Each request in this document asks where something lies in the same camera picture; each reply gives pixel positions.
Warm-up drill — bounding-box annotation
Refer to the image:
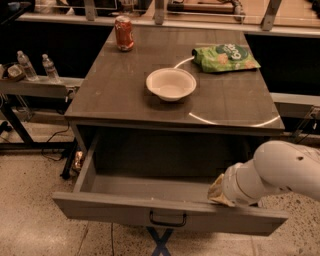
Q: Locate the grey drawer cabinet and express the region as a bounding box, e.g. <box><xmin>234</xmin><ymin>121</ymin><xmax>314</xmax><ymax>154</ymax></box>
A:
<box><xmin>66</xmin><ymin>26</ymin><xmax>284</xmax><ymax>177</ymax></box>

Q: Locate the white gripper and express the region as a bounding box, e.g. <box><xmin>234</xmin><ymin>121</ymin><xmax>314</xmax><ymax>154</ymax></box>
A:
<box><xmin>207</xmin><ymin>161</ymin><xmax>282</xmax><ymax>207</ymax></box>

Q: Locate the small bowl on side table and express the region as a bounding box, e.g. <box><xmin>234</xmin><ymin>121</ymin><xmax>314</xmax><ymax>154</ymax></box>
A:
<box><xmin>2</xmin><ymin>62</ymin><xmax>25</xmax><ymax>82</ymax></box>

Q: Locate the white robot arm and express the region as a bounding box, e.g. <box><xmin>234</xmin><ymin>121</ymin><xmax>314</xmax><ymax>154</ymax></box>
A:
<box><xmin>207</xmin><ymin>141</ymin><xmax>320</xmax><ymax>207</ymax></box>

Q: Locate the clear water bottle left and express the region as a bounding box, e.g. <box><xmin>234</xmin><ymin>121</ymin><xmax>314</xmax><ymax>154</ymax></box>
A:
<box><xmin>17</xmin><ymin>50</ymin><xmax>38</xmax><ymax>81</ymax></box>

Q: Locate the orange soda can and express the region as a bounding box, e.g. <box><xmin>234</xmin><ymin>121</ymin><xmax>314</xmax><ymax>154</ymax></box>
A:
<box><xmin>114</xmin><ymin>15</ymin><xmax>134</xmax><ymax>52</ymax></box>

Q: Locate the clear water bottle right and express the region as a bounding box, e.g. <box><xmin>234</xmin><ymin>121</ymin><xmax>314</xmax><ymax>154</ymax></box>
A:
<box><xmin>42</xmin><ymin>54</ymin><xmax>61</xmax><ymax>84</ymax></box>

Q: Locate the grey side table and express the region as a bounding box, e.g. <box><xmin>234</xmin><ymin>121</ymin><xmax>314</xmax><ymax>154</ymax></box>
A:
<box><xmin>0</xmin><ymin>76</ymin><xmax>82</xmax><ymax>180</ymax></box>

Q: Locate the metal railing shelf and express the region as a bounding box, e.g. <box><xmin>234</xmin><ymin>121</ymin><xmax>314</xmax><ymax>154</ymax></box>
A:
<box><xmin>20</xmin><ymin>0</ymin><xmax>320</xmax><ymax>38</ymax></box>

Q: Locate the green chip bag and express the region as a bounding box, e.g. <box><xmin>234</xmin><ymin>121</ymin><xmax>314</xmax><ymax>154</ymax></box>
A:
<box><xmin>192</xmin><ymin>44</ymin><xmax>260</xmax><ymax>73</ymax></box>

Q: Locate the clear water bottle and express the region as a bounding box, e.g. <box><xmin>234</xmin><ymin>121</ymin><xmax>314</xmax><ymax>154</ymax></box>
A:
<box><xmin>42</xmin><ymin>54</ymin><xmax>61</xmax><ymax>84</ymax></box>
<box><xmin>17</xmin><ymin>50</ymin><xmax>38</xmax><ymax>81</ymax></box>

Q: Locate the grey top drawer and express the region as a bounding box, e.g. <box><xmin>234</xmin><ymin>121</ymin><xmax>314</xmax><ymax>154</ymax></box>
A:
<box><xmin>53</xmin><ymin>131</ymin><xmax>288</xmax><ymax>236</ymax></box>

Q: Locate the white paper bowl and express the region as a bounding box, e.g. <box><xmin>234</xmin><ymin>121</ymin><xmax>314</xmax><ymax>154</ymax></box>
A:
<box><xmin>146</xmin><ymin>68</ymin><xmax>197</xmax><ymax>102</ymax></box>

